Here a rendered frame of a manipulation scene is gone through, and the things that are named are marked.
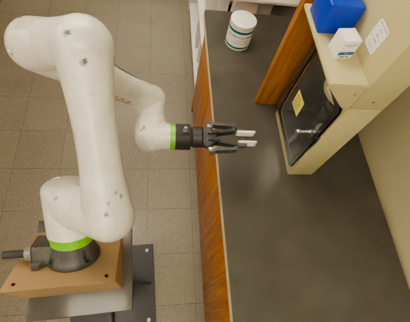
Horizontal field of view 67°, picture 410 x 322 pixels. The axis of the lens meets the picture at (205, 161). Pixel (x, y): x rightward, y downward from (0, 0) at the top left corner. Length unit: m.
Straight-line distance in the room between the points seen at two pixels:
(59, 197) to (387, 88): 0.91
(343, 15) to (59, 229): 0.96
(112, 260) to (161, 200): 1.26
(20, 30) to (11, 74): 2.18
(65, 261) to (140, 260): 1.15
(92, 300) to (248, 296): 0.52
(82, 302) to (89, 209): 0.46
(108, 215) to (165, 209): 1.43
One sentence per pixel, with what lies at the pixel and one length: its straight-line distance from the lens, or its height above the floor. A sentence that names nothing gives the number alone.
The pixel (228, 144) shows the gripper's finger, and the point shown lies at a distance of 1.09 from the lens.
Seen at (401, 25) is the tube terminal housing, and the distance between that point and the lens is 0.90.
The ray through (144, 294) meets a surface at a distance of 2.07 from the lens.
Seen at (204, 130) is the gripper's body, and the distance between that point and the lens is 1.10.
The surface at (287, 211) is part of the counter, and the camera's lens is 1.30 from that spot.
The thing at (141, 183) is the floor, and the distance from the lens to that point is 2.25.
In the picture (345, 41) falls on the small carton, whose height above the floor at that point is 1.57.
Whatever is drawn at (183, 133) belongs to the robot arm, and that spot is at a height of 1.19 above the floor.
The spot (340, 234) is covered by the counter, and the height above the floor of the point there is 0.94.
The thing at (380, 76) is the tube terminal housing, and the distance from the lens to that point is 0.93.
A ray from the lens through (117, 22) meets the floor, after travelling 3.26.
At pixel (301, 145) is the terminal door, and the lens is 1.23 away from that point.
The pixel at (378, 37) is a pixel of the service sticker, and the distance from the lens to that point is 0.96.
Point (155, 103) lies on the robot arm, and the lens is 1.07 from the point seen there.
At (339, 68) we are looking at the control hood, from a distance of 0.94.
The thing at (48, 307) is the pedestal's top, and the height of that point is 0.94.
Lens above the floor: 2.08
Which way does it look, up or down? 62 degrees down
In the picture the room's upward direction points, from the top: 18 degrees clockwise
